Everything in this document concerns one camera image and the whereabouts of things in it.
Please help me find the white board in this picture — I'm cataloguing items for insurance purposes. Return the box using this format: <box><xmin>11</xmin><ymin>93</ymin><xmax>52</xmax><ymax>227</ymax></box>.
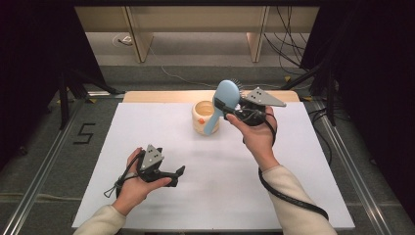
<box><xmin>71</xmin><ymin>101</ymin><xmax>356</xmax><ymax>230</ymax></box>

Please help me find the bundle of black cables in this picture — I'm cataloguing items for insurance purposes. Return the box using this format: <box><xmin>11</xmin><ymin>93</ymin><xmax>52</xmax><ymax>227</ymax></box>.
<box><xmin>262</xmin><ymin>5</ymin><xmax>315</xmax><ymax>75</ymax></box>

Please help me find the light blue hairbrush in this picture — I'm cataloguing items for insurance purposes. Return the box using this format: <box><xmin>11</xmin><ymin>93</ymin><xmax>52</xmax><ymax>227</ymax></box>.
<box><xmin>202</xmin><ymin>78</ymin><xmax>246</xmax><ymax>136</ymax></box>

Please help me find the black metal stand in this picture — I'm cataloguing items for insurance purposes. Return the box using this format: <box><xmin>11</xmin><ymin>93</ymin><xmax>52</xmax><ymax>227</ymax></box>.
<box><xmin>58</xmin><ymin>64</ymin><xmax>127</xmax><ymax>131</ymax></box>
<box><xmin>279</xmin><ymin>61</ymin><xmax>341</xmax><ymax>127</ymax></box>

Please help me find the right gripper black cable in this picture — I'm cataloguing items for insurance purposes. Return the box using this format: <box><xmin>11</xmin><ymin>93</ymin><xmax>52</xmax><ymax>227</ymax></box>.
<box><xmin>242</xmin><ymin>110</ymin><xmax>330</xmax><ymax>221</ymax></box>

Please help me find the light wooden desk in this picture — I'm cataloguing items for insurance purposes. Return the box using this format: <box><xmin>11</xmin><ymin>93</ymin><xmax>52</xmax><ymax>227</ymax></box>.
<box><xmin>73</xmin><ymin>5</ymin><xmax>320</xmax><ymax>64</ymax></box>

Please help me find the aluminium rail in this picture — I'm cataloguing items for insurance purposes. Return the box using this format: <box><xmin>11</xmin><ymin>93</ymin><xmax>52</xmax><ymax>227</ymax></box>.
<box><xmin>0</xmin><ymin>97</ymin><xmax>86</xmax><ymax>235</ymax></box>
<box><xmin>308</xmin><ymin>99</ymin><xmax>397</xmax><ymax>235</ymax></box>

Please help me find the black curtain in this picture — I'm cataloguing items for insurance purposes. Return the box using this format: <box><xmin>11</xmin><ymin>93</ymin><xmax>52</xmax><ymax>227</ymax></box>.
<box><xmin>299</xmin><ymin>0</ymin><xmax>415</xmax><ymax>223</ymax></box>
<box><xmin>0</xmin><ymin>0</ymin><xmax>108</xmax><ymax>171</ymax></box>

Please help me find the round floor socket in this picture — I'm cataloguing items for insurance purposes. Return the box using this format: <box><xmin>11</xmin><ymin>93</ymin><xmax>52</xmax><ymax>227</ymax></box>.
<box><xmin>112</xmin><ymin>32</ymin><xmax>134</xmax><ymax>48</ymax></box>

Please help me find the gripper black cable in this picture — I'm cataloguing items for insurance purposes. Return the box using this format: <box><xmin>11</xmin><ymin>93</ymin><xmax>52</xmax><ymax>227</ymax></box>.
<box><xmin>103</xmin><ymin>152</ymin><xmax>145</xmax><ymax>200</ymax></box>
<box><xmin>242</xmin><ymin>110</ymin><xmax>330</xmax><ymax>221</ymax></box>

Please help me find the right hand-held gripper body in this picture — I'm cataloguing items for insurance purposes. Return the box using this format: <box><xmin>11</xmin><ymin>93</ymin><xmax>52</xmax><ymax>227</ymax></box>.
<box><xmin>233</xmin><ymin>86</ymin><xmax>288</xmax><ymax>127</ymax></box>

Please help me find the beige floor cable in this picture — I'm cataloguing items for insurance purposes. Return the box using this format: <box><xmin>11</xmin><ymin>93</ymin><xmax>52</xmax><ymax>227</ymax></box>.
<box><xmin>0</xmin><ymin>191</ymin><xmax>83</xmax><ymax>203</ymax></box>

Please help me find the person's left hand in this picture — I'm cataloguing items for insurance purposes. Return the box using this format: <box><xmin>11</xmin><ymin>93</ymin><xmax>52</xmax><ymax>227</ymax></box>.
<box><xmin>112</xmin><ymin>147</ymin><xmax>173</xmax><ymax>216</ymax></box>

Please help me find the person's right hand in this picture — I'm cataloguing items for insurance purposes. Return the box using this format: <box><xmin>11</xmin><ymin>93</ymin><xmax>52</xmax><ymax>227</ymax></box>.
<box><xmin>225</xmin><ymin>106</ymin><xmax>281</xmax><ymax>171</ymax></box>

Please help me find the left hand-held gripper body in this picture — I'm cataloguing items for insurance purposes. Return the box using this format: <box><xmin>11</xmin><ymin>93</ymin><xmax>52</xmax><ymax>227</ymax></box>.
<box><xmin>136</xmin><ymin>144</ymin><xmax>172</xmax><ymax>183</ymax></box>

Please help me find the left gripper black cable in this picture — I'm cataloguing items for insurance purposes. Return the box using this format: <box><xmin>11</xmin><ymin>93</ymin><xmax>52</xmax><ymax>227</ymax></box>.
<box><xmin>103</xmin><ymin>152</ymin><xmax>145</xmax><ymax>200</ymax></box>

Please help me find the cream ribbed cup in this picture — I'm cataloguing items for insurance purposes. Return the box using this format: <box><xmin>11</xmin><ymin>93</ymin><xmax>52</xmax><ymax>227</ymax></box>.
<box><xmin>191</xmin><ymin>99</ymin><xmax>220</xmax><ymax>136</ymax></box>

